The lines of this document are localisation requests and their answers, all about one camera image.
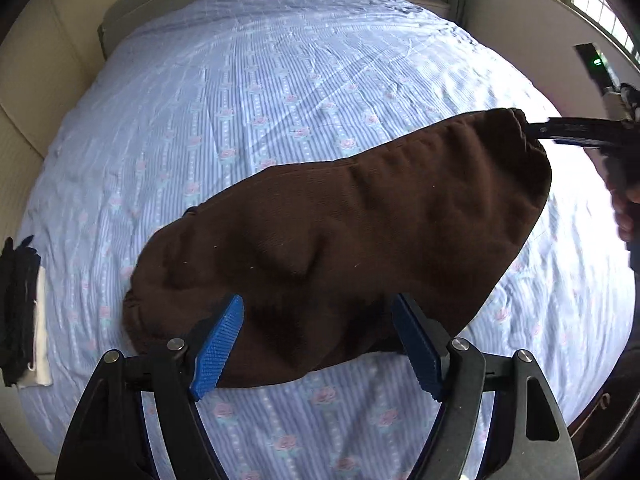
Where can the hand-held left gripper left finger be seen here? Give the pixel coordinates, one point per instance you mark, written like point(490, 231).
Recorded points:
point(218, 346)

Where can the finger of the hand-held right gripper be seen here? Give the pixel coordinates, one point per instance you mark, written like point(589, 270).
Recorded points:
point(575, 130)

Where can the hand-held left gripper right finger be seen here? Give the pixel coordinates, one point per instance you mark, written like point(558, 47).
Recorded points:
point(415, 351)

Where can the brown pants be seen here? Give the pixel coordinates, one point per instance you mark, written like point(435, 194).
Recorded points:
point(345, 240)

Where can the person's right hand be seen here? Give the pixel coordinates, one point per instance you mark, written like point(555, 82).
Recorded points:
point(629, 212)

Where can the window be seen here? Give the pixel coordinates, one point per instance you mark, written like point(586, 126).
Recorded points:
point(597, 2)

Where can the white folded cloth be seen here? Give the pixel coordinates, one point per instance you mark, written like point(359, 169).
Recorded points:
point(41, 330)

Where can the dark brown furniture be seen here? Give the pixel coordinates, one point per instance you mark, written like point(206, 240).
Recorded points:
point(597, 410)

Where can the white nightstand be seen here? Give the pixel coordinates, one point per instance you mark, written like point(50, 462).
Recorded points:
point(425, 1)

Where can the black folded clothes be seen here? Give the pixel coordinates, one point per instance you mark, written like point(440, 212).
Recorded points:
point(17, 310)

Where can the bed with floral striped sheet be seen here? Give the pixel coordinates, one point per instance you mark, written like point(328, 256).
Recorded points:
point(240, 110)

